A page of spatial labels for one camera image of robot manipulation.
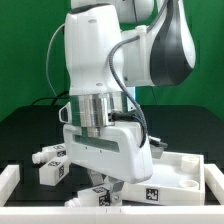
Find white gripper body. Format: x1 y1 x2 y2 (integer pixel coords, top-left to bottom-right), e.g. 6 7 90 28
63 122 153 184

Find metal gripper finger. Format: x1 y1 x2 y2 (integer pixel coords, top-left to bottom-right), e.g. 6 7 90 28
87 169 104 186
109 177 124 204

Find white square tabletop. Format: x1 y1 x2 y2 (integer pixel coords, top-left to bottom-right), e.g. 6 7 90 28
122 152 205 206

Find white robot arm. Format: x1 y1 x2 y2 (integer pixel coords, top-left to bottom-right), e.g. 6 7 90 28
59 0 196 205

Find white U-shaped fence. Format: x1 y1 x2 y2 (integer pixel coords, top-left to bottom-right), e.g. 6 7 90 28
0 164 224 224

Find black base cables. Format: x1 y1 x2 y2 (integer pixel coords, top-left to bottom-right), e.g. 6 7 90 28
31 90 70 107

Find grey camera cable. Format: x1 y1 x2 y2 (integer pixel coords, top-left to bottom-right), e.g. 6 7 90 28
45 22 68 98

